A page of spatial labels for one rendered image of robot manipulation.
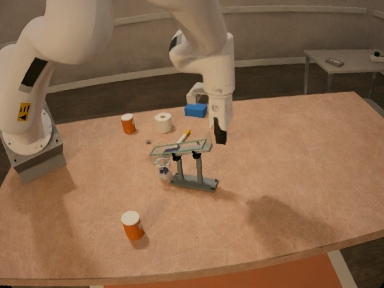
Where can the blue rectangular block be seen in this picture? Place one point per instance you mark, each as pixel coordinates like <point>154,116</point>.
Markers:
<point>196,110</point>

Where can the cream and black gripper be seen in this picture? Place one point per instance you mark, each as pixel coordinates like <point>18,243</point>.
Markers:
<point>220,114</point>

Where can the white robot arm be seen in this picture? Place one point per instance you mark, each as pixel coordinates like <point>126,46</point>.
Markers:
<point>77,32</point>

